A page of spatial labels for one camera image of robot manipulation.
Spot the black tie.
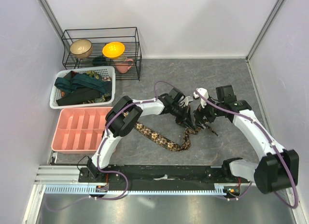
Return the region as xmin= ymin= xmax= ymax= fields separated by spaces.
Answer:
xmin=56 ymin=87 xmax=100 ymax=106

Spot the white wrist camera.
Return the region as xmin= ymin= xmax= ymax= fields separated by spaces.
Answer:
xmin=179 ymin=96 xmax=193 ymax=107
xmin=193 ymin=88 xmax=209 ymax=108

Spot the black wire rack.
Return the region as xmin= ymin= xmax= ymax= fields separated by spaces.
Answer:
xmin=61 ymin=27 xmax=142 ymax=80

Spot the aluminium rail frame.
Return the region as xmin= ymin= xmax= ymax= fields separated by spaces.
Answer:
xmin=23 ymin=150 xmax=80 ymax=224

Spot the pink mug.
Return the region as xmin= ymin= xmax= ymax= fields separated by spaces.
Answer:
xmin=115 ymin=58 xmax=135 ymax=74

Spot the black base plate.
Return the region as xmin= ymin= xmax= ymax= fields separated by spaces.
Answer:
xmin=78 ymin=165 xmax=248 ymax=190

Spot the orange bowl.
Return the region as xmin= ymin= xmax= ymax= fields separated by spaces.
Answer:
xmin=102 ymin=42 xmax=125 ymax=59

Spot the white perforated basket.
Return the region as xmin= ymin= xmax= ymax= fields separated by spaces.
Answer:
xmin=50 ymin=66 xmax=116 ymax=109

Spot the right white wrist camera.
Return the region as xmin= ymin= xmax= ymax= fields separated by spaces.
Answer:
xmin=193 ymin=88 xmax=209 ymax=108

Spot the teal tie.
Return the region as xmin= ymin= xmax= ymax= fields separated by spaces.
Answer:
xmin=54 ymin=71 xmax=112 ymax=94

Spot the dark green bowl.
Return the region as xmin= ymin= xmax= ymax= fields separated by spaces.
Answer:
xmin=92 ymin=56 xmax=107 ymax=67

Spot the green floral tie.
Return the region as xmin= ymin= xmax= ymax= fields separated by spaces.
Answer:
xmin=83 ymin=70 xmax=102 ymax=80

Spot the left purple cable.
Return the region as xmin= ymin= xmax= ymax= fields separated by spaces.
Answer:
xmin=44 ymin=81 xmax=169 ymax=212

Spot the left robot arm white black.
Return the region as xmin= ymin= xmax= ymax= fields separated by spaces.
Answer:
xmin=86 ymin=87 xmax=197 ymax=182

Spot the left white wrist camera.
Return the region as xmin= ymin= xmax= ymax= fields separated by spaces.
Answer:
xmin=179 ymin=96 xmax=193 ymax=107

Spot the light blue cable duct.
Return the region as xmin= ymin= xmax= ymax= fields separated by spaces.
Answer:
xmin=45 ymin=184 xmax=231 ymax=196

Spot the brown floral tie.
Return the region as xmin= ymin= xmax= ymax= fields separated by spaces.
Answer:
xmin=134 ymin=122 xmax=219 ymax=152

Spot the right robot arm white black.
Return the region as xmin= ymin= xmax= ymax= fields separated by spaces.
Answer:
xmin=194 ymin=85 xmax=299 ymax=194

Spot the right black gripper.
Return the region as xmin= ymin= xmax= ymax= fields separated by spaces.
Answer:
xmin=193 ymin=94 xmax=224 ymax=129

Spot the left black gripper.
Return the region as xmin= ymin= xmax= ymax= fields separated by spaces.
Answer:
xmin=169 ymin=103 xmax=195 ymax=132

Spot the pink divided tray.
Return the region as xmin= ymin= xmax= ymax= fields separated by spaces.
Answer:
xmin=51 ymin=107 xmax=112 ymax=154

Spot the beige bowl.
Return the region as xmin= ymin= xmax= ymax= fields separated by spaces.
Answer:
xmin=70 ymin=39 xmax=93 ymax=59

